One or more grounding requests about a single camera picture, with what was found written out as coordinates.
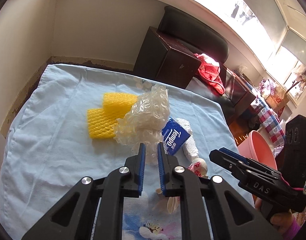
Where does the yellow foam fruit net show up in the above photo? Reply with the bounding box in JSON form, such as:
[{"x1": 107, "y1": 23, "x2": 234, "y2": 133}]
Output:
[
  {"x1": 103, "y1": 92, "x2": 139, "y2": 118},
  {"x1": 87, "y1": 107, "x2": 128, "y2": 140}
]

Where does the red patterned cloth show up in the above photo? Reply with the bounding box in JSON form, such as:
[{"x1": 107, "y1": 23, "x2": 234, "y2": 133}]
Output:
[{"x1": 195, "y1": 53, "x2": 225, "y2": 95}]

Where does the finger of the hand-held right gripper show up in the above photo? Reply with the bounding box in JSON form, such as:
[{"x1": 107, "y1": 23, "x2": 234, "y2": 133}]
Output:
[
  {"x1": 219, "y1": 148, "x2": 281, "y2": 176},
  {"x1": 209, "y1": 150, "x2": 251, "y2": 181}
]

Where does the blue tissue pack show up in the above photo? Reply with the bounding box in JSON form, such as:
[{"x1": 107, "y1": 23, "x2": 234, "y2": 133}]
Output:
[{"x1": 161, "y1": 117, "x2": 191, "y2": 155}]

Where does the person's right hand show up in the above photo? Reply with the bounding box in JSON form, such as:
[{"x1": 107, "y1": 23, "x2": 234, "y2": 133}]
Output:
[{"x1": 270, "y1": 212, "x2": 295, "y2": 231}]

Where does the person's right forearm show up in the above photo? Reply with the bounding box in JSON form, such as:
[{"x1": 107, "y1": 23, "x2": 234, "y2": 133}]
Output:
[{"x1": 284, "y1": 219, "x2": 306, "y2": 238}]

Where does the white foam fruit net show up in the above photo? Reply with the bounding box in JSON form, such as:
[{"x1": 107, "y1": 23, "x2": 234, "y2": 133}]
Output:
[{"x1": 176, "y1": 117, "x2": 200, "y2": 163}]

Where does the white crumpled wrapper red print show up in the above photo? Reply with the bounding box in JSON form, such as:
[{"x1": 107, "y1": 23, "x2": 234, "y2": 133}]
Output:
[{"x1": 188, "y1": 158, "x2": 209, "y2": 179}]

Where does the black sofa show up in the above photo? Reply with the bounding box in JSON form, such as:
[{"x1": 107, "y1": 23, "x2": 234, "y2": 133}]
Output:
[{"x1": 159, "y1": 6, "x2": 243, "y2": 110}]

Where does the red checkered fabric bundle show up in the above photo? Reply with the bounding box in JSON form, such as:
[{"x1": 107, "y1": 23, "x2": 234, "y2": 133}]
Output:
[{"x1": 259, "y1": 78, "x2": 277, "y2": 97}]

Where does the red blue checkered cloth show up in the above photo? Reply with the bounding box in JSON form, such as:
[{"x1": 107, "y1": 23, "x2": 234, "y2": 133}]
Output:
[{"x1": 251, "y1": 97, "x2": 286, "y2": 151}]

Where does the window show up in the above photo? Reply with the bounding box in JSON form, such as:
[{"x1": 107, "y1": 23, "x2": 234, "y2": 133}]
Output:
[{"x1": 224, "y1": 0, "x2": 306, "y2": 100}]

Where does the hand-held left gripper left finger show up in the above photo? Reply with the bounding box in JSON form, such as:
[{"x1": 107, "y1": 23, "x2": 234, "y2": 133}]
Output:
[{"x1": 22, "y1": 143, "x2": 146, "y2": 240}]

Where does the pink plastic basin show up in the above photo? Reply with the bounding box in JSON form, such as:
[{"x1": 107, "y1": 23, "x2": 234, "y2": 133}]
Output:
[{"x1": 237, "y1": 130, "x2": 278, "y2": 172}]

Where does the brown paper bag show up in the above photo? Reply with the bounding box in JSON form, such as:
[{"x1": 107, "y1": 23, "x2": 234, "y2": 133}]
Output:
[{"x1": 265, "y1": 87, "x2": 290, "y2": 112}]

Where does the light blue floral cloth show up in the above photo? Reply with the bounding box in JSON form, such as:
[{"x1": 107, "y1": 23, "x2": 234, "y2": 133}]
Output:
[{"x1": 0, "y1": 64, "x2": 239, "y2": 240}]

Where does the dark wooden cabinet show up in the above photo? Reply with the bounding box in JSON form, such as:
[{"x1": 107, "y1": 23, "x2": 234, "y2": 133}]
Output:
[
  {"x1": 133, "y1": 26, "x2": 202, "y2": 90},
  {"x1": 225, "y1": 65, "x2": 257, "y2": 122}
]

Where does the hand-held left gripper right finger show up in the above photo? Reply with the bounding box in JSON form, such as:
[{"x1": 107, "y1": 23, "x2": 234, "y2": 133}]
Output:
[{"x1": 157, "y1": 142, "x2": 283, "y2": 240}]

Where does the clear bubble wrap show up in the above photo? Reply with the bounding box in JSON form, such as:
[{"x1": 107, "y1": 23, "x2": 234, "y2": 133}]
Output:
[{"x1": 113, "y1": 84, "x2": 171, "y2": 166}]

